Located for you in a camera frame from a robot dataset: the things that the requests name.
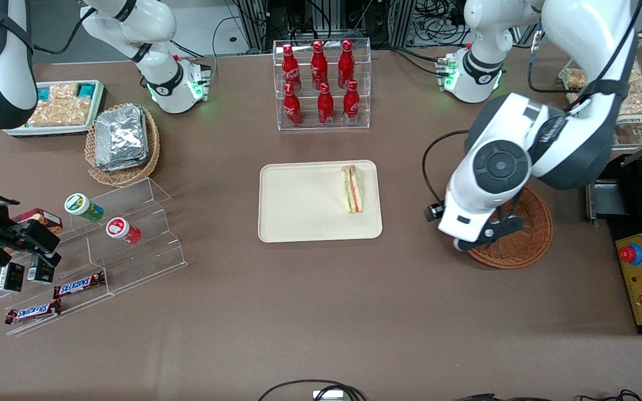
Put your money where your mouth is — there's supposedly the white snack tray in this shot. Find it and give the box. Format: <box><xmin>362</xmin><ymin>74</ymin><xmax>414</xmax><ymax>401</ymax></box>
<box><xmin>3</xmin><ymin>80</ymin><xmax>105</xmax><ymax>138</ymax></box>

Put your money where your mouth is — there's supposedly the black looped cable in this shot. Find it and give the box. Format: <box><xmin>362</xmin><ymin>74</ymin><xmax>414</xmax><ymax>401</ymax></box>
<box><xmin>258</xmin><ymin>380</ymin><xmax>367</xmax><ymax>401</ymax></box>

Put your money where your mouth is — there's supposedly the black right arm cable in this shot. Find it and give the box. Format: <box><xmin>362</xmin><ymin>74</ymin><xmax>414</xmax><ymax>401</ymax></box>
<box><xmin>30</xmin><ymin>8</ymin><xmax>99</xmax><ymax>56</ymax></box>

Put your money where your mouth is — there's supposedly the black appliance frame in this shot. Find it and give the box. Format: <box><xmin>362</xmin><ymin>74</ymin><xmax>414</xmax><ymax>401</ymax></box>
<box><xmin>586</xmin><ymin>155</ymin><xmax>642</xmax><ymax>336</ymax></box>

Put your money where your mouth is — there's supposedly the red cola bottle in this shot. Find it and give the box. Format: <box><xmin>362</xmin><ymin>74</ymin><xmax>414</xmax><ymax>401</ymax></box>
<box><xmin>337</xmin><ymin>40</ymin><xmax>355</xmax><ymax>90</ymax></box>
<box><xmin>281</xmin><ymin>44</ymin><xmax>302</xmax><ymax>92</ymax></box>
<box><xmin>343</xmin><ymin>80</ymin><xmax>361</xmax><ymax>125</ymax></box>
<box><xmin>310</xmin><ymin>40</ymin><xmax>328</xmax><ymax>91</ymax></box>
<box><xmin>318</xmin><ymin>82</ymin><xmax>335</xmax><ymax>126</ymax></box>
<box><xmin>283</xmin><ymin>84</ymin><xmax>303</xmax><ymax>128</ymax></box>

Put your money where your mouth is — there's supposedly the triangle sandwich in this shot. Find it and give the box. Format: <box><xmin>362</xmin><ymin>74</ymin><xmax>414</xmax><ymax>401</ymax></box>
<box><xmin>341</xmin><ymin>163</ymin><xmax>366</xmax><ymax>214</ymax></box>

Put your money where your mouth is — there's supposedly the foil wrapped food pack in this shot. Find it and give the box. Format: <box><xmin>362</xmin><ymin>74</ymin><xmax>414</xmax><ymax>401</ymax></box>
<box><xmin>98</xmin><ymin>151</ymin><xmax>150</xmax><ymax>173</ymax></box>
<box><xmin>95</xmin><ymin>105</ymin><xmax>149</xmax><ymax>167</ymax></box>

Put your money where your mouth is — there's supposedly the oval tan wicker basket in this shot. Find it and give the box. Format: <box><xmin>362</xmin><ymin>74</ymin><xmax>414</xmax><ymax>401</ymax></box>
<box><xmin>85</xmin><ymin>103</ymin><xmax>161</xmax><ymax>187</ymax></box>

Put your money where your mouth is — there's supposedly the beige snack pack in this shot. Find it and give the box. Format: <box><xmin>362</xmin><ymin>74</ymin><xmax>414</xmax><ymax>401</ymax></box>
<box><xmin>27</xmin><ymin>84</ymin><xmax>91</xmax><ymax>127</ymax></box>
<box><xmin>617</xmin><ymin>60</ymin><xmax>642</xmax><ymax>120</ymax></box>
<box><xmin>563</xmin><ymin>67</ymin><xmax>588</xmax><ymax>91</ymax></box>

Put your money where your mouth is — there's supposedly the round brown wicker basket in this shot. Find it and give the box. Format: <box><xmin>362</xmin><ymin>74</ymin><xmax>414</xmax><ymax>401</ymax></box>
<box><xmin>466</xmin><ymin>185</ymin><xmax>553</xmax><ymax>270</ymax></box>

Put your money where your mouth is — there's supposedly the cream rectangular tray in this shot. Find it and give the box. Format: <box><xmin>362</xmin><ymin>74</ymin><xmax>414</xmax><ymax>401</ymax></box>
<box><xmin>259</xmin><ymin>160</ymin><xmax>383</xmax><ymax>243</ymax></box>

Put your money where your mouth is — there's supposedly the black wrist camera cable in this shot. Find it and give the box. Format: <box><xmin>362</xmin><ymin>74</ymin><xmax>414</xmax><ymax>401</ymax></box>
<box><xmin>421</xmin><ymin>130</ymin><xmax>470</xmax><ymax>208</ymax></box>

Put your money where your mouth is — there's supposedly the clear acrylic stepped stand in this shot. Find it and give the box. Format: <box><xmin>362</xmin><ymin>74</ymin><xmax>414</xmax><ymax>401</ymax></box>
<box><xmin>0</xmin><ymin>177</ymin><xmax>188</xmax><ymax>336</ymax></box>

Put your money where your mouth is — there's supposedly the snickers bar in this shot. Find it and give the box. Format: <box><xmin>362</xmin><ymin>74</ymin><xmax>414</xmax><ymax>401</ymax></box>
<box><xmin>4</xmin><ymin>299</ymin><xmax>63</xmax><ymax>325</ymax></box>
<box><xmin>53</xmin><ymin>271</ymin><xmax>106</xmax><ymax>300</ymax></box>

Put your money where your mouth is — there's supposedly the background cable bundle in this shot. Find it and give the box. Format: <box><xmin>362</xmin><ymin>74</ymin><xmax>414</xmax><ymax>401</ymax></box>
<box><xmin>413</xmin><ymin>0</ymin><xmax>468</xmax><ymax>44</ymax></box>

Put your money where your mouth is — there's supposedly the clear acrylic bottle rack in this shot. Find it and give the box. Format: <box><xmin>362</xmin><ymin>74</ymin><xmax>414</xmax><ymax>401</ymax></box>
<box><xmin>274</xmin><ymin>38</ymin><xmax>372</xmax><ymax>131</ymax></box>

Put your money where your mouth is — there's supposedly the brown chocolate box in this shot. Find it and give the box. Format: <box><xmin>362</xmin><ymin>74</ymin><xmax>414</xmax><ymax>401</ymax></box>
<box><xmin>11</xmin><ymin>208</ymin><xmax>64</xmax><ymax>235</ymax></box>

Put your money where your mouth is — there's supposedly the red cup white lid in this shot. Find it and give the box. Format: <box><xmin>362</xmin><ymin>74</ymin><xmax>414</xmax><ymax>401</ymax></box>
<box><xmin>105</xmin><ymin>217</ymin><xmax>142</xmax><ymax>245</ymax></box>

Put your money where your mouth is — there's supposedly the small black box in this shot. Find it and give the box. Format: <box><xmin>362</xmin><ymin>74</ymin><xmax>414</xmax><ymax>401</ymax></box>
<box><xmin>0</xmin><ymin>262</ymin><xmax>26</xmax><ymax>294</ymax></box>
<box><xmin>26</xmin><ymin>255</ymin><xmax>56</xmax><ymax>284</ymax></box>

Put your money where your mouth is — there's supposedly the aluminium profile frame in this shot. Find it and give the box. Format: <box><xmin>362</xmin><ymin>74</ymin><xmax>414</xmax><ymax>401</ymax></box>
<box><xmin>236</xmin><ymin>0</ymin><xmax>270</xmax><ymax>53</ymax></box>

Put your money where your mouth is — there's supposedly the green cup white lid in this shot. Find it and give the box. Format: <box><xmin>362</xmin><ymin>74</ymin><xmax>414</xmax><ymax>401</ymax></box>
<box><xmin>64</xmin><ymin>193</ymin><xmax>105</xmax><ymax>223</ymax></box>

